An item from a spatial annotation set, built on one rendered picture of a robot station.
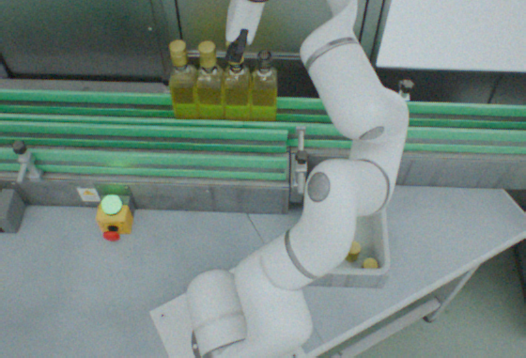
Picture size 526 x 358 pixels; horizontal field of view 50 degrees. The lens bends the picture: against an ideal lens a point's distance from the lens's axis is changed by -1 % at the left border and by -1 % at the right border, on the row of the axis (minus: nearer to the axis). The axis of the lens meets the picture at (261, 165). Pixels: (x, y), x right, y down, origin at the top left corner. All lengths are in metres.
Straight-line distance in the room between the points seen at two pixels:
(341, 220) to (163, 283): 0.67
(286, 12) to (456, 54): 0.41
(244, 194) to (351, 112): 0.59
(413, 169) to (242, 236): 0.44
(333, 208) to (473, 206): 0.79
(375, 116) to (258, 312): 0.32
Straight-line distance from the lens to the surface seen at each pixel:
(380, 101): 0.79
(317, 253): 0.79
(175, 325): 1.24
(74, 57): 1.51
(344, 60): 0.80
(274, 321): 0.83
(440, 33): 1.33
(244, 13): 1.02
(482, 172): 1.47
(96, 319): 1.34
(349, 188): 0.75
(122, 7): 1.35
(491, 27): 1.35
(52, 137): 1.41
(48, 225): 1.48
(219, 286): 0.92
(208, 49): 1.16
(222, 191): 1.31
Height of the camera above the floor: 1.98
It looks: 57 degrees down
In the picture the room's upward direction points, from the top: straight up
